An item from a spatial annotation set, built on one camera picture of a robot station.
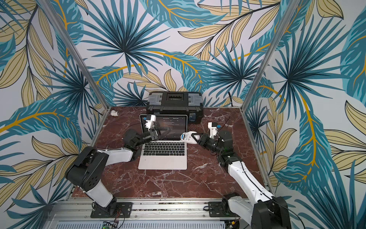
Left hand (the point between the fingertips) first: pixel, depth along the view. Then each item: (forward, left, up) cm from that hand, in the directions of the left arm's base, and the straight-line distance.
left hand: (169, 131), depth 76 cm
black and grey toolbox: (+28, -5, -6) cm, 29 cm away
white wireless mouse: (-2, -10, -2) cm, 10 cm away
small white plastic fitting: (+31, +47, -21) cm, 59 cm away
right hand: (-1, -13, -2) cm, 13 cm away
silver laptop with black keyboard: (-1, +1, -23) cm, 23 cm away
